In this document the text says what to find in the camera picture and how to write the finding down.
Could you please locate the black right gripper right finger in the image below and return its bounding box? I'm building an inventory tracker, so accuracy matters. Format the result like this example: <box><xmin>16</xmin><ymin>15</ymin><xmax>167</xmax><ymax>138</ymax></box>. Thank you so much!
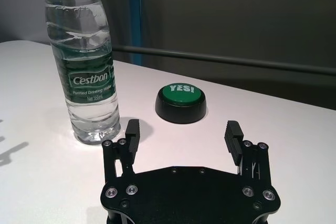
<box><xmin>224</xmin><ymin>120</ymin><xmax>271</xmax><ymax>183</ymax></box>

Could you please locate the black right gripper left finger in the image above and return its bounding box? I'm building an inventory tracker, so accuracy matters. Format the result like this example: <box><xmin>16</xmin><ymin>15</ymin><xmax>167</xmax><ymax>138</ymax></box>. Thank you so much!
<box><xmin>101</xmin><ymin>119</ymin><xmax>141</xmax><ymax>186</ymax></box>

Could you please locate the clear water bottle green label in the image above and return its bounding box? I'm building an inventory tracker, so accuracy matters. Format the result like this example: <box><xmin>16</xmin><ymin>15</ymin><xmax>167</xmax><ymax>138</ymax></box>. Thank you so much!
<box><xmin>44</xmin><ymin>0</ymin><xmax>121</xmax><ymax>145</ymax></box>

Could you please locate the green YES button black base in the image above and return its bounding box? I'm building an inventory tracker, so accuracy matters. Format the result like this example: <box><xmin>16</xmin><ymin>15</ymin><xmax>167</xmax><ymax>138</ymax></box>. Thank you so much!
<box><xmin>154</xmin><ymin>83</ymin><xmax>208</xmax><ymax>125</ymax></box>

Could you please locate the grey metal handrail bar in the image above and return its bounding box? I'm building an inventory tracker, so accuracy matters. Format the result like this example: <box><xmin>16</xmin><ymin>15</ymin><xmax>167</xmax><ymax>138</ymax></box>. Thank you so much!
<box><xmin>111</xmin><ymin>45</ymin><xmax>336</xmax><ymax>77</ymax></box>

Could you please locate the blue window frame strip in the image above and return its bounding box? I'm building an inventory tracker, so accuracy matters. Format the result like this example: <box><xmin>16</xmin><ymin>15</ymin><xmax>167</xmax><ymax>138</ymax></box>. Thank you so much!
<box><xmin>125</xmin><ymin>0</ymin><xmax>144</xmax><ymax>65</ymax></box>

